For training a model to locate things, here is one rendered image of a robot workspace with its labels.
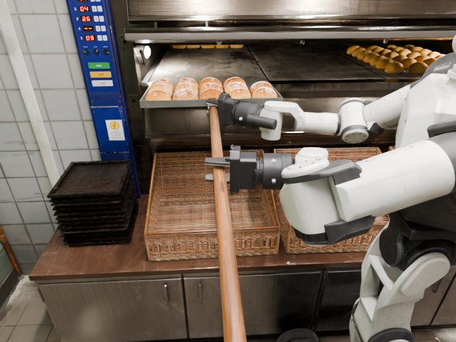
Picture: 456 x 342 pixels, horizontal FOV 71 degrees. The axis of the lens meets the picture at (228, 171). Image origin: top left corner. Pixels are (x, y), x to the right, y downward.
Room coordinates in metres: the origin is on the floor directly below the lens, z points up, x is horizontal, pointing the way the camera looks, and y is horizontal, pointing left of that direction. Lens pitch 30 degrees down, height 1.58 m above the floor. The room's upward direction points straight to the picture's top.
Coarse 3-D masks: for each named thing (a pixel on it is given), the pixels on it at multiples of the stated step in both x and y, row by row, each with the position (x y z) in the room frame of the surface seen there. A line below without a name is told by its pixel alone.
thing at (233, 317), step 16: (224, 176) 0.64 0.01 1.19; (224, 192) 0.58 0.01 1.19; (224, 208) 0.52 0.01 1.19; (224, 224) 0.47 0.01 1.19; (224, 240) 0.43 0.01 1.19; (224, 256) 0.39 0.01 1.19; (224, 272) 0.36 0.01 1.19; (224, 288) 0.33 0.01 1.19; (224, 304) 0.30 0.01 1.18; (240, 304) 0.30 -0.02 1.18; (224, 320) 0.28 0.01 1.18; (240, 320) 0.28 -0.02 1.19; (224, 336) 0.26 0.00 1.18; (240, 336) 0.25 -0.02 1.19
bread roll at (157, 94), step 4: (148, 92) 1.23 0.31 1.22; (152, 92) 1.21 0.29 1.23; (156, 92) 1.21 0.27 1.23; (160, 92) 1.21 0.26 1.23; (164, 92) 1.22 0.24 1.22; (148, 96) 1.21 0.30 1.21; (152, 96) 1.20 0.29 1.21; (156, 96) 1.20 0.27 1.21; (160, 96) 1.20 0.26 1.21; (164, 96) 1.20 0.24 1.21; (168, 96) 1.21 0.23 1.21
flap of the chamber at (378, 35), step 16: (288, 32) 1.36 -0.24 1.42; (304, 32) 1.37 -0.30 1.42; (320, 32) 1.37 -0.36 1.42; (336, 32) 1.37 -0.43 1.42; (352, 32) 1.38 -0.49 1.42; (368, 32) 1.38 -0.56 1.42; (384, 32) 1.38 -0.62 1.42; (400, 32) 1.39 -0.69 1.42; (416, 32) 1.39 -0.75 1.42; (432, 32) 1.39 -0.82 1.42; (448, 32) 1.40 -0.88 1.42
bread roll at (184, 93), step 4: (176, 92) 1.22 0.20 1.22; (180, 92) 1.21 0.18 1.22; (184, 92) 1.21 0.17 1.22; (188, 92) 1.22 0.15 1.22; (192, 92) 1.22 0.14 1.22; (172, 96) 1.22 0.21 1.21; (176, 96) 1.21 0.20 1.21; (180, 96) 1.20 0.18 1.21; (184, 96) 1.20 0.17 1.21; (188, 96) 1.21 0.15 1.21; (192, 96) 1.21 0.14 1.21; (196, 96) 1.23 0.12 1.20
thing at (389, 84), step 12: (144, 84) 1.49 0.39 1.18; (276, 84) 1.50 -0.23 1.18; (288, 84) 1.51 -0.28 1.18; (300, 84) 1.51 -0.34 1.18; (312, 84) 1.51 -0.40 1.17; (324, 84) 1.52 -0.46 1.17; (336, 84) 1.52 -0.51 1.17; (348, 84) 1.52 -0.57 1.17; (360, 84) 1.53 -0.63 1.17; (372, 84) 1.53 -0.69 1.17; (384, 84) 1.53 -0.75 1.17; (396, 84) 1.54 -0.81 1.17; (408, 84) 1.54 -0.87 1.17
